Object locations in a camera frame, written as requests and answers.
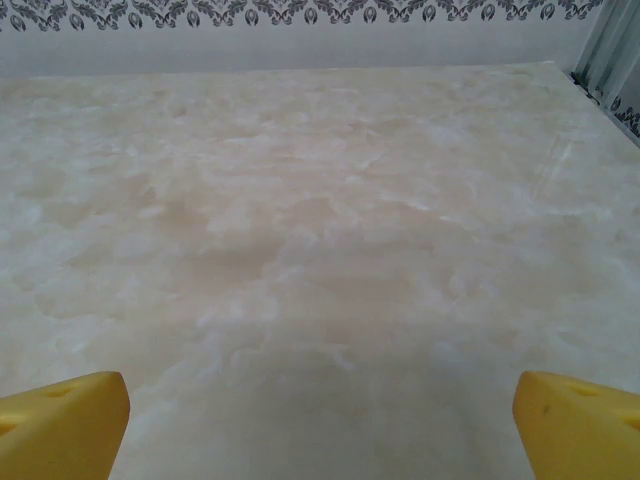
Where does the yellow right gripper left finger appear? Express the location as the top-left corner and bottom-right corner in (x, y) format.
(0, 370), (132, 480)

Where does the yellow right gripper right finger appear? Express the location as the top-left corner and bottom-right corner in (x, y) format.
(513, 369), (640, 480)

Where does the aluminium frame post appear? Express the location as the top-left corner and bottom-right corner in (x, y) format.
(569, 0), (640, 101)

